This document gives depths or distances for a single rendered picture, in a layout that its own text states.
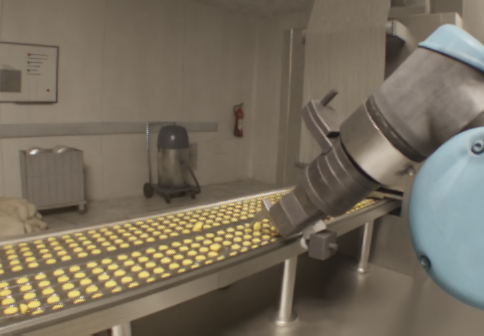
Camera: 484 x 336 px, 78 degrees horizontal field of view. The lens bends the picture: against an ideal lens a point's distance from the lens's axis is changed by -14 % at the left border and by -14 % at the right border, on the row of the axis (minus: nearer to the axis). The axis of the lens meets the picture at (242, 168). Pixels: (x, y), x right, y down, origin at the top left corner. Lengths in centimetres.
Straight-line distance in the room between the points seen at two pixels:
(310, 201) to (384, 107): 14
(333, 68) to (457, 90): 45
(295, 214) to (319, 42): 45
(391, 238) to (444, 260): 59
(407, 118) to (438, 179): 17
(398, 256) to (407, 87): 50
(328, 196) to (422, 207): 22
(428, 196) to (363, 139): 18
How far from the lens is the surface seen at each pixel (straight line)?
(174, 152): 415
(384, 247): 79
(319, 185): 39
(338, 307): 62
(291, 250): 47
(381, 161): 35
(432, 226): 18
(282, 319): 56
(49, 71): 416
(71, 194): 373
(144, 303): 33
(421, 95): 33
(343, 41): 75
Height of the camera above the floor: 112
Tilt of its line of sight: 9 degrees down
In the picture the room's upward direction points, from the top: 3 degrees clockwise
